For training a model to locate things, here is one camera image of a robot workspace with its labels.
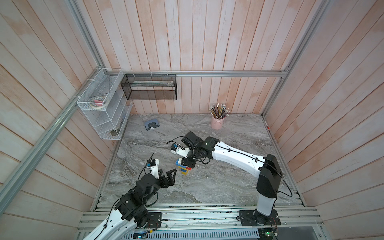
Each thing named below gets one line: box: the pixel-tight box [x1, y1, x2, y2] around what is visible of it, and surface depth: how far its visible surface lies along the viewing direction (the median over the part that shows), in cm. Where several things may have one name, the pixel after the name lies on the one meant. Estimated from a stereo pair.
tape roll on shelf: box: [90, 96, 106, 109], surface depth 74 cm
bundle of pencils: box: [209, 103, 231, 120], surface depth 109 cm
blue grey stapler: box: [144, 119, 160, 131], surface depth 113 cm
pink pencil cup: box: [211, 116, 227, 130], surface depth 109 cm
